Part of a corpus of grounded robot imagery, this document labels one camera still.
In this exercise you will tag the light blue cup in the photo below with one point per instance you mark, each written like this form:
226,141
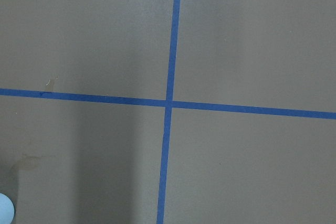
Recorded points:
7,210

